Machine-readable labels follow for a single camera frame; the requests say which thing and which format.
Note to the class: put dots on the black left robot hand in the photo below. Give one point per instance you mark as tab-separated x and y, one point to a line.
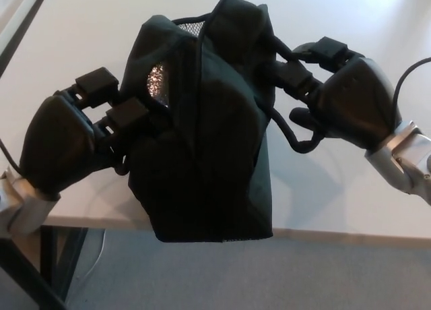
57	141

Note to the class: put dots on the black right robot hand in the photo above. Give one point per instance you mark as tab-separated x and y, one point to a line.
357	101

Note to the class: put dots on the black fabric lunch bag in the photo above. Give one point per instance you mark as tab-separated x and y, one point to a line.
208	138

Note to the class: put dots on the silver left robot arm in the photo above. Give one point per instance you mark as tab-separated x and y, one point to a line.
20	205

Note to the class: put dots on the black metal desk leg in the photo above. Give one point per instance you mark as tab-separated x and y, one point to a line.
64	259

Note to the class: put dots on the adjacent white desk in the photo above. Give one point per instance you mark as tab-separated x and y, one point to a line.
13	20

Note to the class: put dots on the black slanted bar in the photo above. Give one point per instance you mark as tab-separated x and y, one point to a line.
30	276

